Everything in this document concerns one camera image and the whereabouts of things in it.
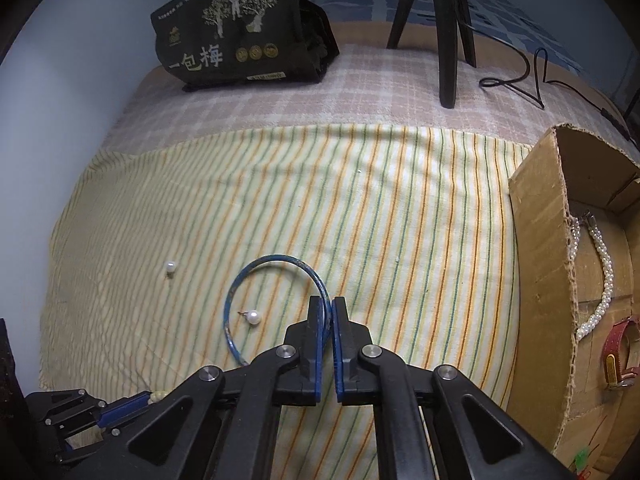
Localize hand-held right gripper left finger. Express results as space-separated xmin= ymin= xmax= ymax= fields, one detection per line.
xmin=65 ymin=296 xmax=333 ymax=480

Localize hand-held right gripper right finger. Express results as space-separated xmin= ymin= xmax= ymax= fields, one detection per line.
xmin=334 ymin=297 xmax=576 ymax=480

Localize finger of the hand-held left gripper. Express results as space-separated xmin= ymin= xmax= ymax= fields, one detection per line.
xmin=97 ymin=392 xmax=153 ymax=429

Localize blue bangle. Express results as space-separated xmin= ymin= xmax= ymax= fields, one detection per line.
xmin=223 ymin=255 xmax=331 ymax=367

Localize cardboard box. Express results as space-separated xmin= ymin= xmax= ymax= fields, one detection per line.
xmin=507 ymin=124 xmax=640 ymax=476

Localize green pendant with red cord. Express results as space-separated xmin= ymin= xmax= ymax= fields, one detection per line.
xmin=572 ymin=452 xmax=601 ymax=476

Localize white pearl necklace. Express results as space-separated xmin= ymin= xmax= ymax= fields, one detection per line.
xmin=567 ymin=214 xmax=615 ymax=343

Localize dark cloth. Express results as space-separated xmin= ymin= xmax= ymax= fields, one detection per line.
xmin=0 ymin=317 xmax=31 ymax=480

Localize yellow striped cloth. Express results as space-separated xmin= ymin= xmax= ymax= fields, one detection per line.
xmin=37 ymin=125 xmax=546 ymax=480

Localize beige checked blanket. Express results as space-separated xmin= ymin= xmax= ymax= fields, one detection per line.
xmin=100 ymin=22 xmax=631 ymax=161

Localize black tripod legs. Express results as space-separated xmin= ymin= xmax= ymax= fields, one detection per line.
xmin=386 ymin=0 xmax=478 ymax=109

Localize black printed snack bag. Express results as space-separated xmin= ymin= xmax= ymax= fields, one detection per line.
xmin=150 ymin=0 xmax=341 ymax=93

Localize blue patterned bed sheet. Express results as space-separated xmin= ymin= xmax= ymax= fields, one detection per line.
xmin=300 ymin=0 xmax=586 ymax=71

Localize black power cable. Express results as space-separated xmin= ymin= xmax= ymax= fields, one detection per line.
xmin=462 ymin=20 xmax=631 ymax=133

